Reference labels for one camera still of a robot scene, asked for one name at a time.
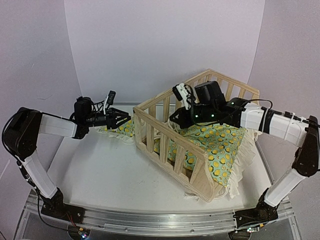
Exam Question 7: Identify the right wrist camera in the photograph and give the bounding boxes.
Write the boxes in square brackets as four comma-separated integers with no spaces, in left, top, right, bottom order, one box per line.
[172,83,194,110]

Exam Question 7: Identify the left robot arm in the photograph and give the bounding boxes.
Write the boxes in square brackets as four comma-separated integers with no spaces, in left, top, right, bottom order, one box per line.
[1,96,131,224]

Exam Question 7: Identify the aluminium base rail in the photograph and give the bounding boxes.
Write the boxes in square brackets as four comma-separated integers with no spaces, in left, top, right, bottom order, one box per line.
[13,192,302,240]

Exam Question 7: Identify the small lemon print pillow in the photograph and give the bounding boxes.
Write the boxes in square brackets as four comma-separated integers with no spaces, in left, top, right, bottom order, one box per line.
[94,119,135,144]

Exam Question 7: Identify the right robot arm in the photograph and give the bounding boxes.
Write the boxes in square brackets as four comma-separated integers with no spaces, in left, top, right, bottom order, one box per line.
[169,81,320,229]

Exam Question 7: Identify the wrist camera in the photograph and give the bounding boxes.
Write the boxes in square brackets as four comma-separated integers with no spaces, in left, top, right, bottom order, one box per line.
[103,90,116,115]
[172,83,194,110]

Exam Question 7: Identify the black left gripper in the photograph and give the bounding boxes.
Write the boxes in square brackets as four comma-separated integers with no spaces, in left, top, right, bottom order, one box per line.
[84,107,131,130]

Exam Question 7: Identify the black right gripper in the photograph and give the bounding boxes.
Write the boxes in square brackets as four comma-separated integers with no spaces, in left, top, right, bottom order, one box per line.
[169,104,217,130]

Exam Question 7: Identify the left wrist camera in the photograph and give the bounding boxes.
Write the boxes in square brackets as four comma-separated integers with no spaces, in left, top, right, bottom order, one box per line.
[103,90,116,115]

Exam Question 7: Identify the lemon print bed cushion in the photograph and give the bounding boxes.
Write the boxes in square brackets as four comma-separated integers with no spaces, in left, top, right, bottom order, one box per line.
[165,120,262,199]

